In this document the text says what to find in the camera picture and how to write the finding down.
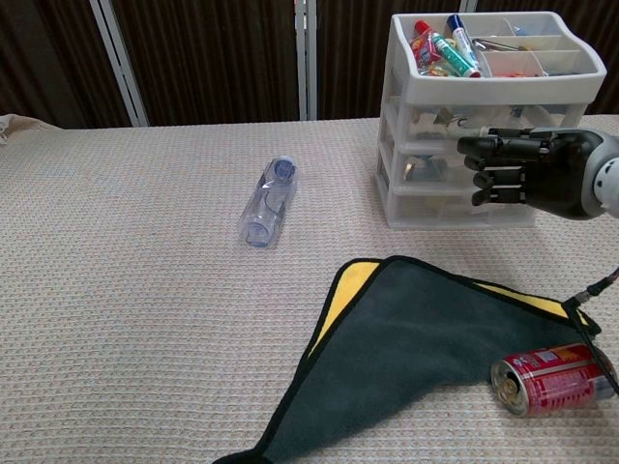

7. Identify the red capped green marker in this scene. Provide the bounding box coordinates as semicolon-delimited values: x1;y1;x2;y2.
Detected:
414;18;474;78

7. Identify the white drawer organizer box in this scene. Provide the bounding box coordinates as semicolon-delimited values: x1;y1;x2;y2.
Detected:
374;12;608;231

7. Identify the dark folding screen grey frame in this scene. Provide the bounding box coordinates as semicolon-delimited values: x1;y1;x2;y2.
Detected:
0;0;619;130

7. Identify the clear plastic drawer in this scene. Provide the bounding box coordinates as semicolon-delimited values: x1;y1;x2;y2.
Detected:
392;148;485;189
390;190;538;226

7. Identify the beige woven tablecloth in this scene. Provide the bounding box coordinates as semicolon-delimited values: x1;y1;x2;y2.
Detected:
0;113;619;464

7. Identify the blue capped white marker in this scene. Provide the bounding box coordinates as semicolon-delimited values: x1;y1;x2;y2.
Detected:
445;14;484;79

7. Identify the red soda can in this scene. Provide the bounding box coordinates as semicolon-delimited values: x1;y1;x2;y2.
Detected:
489;341;619;419

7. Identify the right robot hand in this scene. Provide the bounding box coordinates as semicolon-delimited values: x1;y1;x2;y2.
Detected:
457;126;619;221

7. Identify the clear plastic water bottle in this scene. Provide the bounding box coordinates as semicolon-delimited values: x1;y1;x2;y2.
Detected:
238;154;298;250

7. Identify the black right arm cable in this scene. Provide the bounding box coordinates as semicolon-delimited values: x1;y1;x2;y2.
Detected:
562;265;619;393

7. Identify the clear drawer with white knob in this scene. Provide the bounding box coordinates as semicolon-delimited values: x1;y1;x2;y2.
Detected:
398;99;589;146

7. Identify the red snack packet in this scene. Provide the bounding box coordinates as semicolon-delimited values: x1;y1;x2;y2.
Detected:
409;32;442;67

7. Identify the grey and yellow microfiber cloth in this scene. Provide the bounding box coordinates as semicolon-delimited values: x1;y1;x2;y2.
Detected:
212;254;603;464

